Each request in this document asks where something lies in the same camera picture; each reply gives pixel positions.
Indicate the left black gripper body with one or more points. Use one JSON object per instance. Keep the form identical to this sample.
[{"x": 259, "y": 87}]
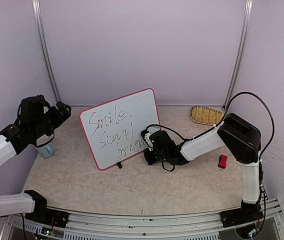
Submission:
[{"x": 51, "y": 124}]

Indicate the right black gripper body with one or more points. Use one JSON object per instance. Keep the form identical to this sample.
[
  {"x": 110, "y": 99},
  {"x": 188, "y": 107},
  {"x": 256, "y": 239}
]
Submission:
[{"x": 161, "y": 156}]

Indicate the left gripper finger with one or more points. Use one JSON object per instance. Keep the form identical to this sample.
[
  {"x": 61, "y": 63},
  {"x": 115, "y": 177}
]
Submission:
[
  {"x": 65, "y": 116},
  {"x": 63, "y": 108}
]

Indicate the pink framed whiteboard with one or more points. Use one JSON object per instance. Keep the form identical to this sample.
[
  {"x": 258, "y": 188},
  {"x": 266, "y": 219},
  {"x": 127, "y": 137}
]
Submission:
[{"x": 113, "y": 129}]

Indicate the red black whiteboard eraser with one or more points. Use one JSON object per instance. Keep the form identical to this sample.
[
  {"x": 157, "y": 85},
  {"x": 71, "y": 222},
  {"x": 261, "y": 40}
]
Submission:
[{"x": 222, "y": 161}]

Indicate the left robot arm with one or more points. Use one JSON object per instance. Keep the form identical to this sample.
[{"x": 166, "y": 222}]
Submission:
[{"x": 35, "y": 125}]

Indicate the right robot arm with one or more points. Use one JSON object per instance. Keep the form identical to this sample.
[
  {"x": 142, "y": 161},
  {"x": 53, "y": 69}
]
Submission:
[{"x": 242, "y": 139}]

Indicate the light blue mug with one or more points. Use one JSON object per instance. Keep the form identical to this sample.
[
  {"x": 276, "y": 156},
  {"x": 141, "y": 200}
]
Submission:
[{"x": 45, "y": 151}]

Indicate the woven bamboo tray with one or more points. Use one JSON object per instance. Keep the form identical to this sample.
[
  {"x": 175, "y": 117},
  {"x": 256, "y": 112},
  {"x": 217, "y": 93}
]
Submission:
[{"x": 205, "y": 115}]

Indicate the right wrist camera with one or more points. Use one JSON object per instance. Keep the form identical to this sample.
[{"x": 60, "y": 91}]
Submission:
[{"x": 146, "y": 138}]

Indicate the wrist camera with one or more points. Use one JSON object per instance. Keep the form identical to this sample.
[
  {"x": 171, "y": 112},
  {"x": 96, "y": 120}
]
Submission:
[
  {"x": 32, "y": 110},
  {"x": 146, "y": 138}
]

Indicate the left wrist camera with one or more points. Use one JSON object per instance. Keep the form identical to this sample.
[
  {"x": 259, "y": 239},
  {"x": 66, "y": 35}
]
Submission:
[{"x": 32, "y": 110}]

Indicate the front aluminium rail frame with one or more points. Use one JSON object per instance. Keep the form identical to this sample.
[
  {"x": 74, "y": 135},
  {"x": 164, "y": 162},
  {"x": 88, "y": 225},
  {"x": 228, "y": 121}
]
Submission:
[{"x": 93, "y": 226}]

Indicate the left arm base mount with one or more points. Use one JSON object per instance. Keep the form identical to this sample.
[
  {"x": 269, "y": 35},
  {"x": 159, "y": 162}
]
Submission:
[{"x": 44, "y": 215}]

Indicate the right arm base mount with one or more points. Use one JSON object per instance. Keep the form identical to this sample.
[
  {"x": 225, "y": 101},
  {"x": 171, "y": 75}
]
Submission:
[{"x": 246, "y": 213}]

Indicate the left aluminium corner post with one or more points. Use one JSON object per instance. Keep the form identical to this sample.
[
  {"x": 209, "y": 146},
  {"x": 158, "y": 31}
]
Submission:
[{"x": 43, "y": 45}]

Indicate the aluminium corner post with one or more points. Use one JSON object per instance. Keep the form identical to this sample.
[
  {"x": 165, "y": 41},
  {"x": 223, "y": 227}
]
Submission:
[
  {"x": 43, "y": 45},
  {"x": 240, "y": 50}
]

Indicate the right aluminium corner post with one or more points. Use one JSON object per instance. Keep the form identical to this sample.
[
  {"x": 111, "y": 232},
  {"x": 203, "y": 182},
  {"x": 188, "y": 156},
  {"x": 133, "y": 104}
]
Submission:
[{"x": 240, "y": 50}]

